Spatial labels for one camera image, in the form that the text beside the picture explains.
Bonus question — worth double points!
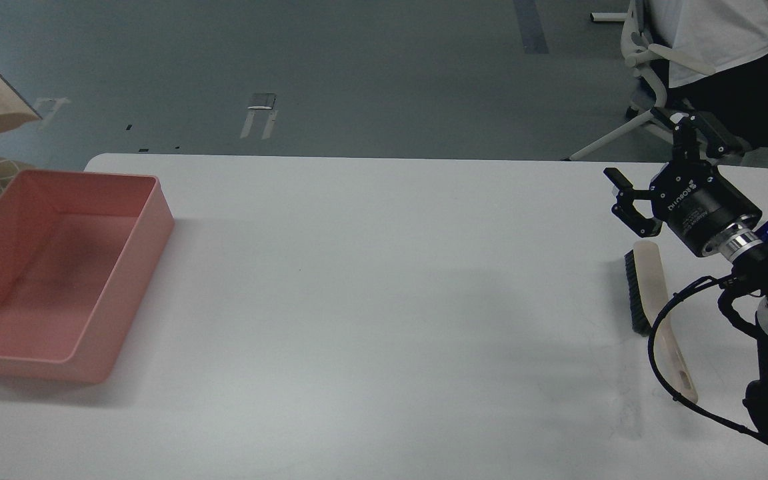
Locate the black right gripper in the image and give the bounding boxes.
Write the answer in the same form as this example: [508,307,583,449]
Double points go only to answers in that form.
[603,107,762,257]

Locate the beige hand brush black bristles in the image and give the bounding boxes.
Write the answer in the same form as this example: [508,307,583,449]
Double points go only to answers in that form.
[624,240,699,404]

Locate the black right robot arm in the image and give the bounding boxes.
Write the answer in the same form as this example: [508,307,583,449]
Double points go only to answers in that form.
[604,107,768,446]

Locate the pink plastic bin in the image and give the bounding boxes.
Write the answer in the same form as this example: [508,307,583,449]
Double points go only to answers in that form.
[0,169,175,383]

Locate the white office chair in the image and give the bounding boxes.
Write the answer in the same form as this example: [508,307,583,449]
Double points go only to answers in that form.
[567,0,755,162]

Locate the seated person white shirt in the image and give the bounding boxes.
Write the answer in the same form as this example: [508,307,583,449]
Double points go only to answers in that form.
[646,1,768,148]

